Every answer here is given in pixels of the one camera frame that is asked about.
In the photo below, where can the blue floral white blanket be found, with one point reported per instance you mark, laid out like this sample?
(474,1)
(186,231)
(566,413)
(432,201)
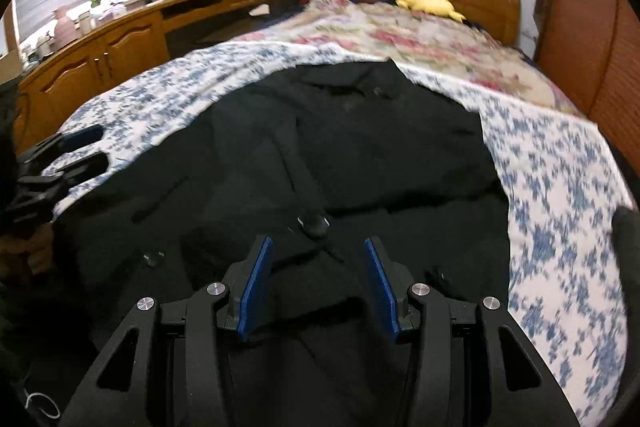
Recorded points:
(557,170)

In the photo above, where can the pink floral quilt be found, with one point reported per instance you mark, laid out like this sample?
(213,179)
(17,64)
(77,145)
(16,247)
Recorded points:
(385,30)

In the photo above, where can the wooden desk cabinet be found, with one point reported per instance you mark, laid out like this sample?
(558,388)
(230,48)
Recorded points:
(100,61)

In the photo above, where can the pink vase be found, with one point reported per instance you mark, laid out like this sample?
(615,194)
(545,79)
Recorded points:
(65,31)

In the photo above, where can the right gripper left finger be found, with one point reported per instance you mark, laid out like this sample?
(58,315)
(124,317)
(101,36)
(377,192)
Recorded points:
(165,365)

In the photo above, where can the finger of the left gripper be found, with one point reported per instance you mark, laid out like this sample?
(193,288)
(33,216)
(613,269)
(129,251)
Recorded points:
(63,143)
(81,170)

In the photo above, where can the black garment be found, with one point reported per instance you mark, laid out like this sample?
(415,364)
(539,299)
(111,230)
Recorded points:
(318,158)

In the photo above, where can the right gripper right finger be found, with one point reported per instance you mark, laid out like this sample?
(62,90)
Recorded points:
(470,363)

